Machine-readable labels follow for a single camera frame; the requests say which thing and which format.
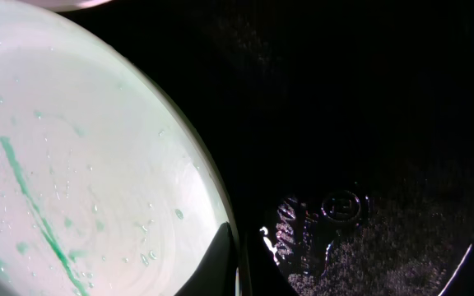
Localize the light green plate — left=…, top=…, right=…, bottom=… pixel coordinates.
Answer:
left=0, top=1, right=235, bottom=296

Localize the round black tray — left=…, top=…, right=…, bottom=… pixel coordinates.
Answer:
left=62, top=0, right=474, bottom=296

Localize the white plate with green stains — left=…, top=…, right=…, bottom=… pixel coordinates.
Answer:
left=20, top=0, right=112, bottom=12

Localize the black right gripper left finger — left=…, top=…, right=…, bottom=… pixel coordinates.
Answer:
left=175, top=223, right=237, bottom=296

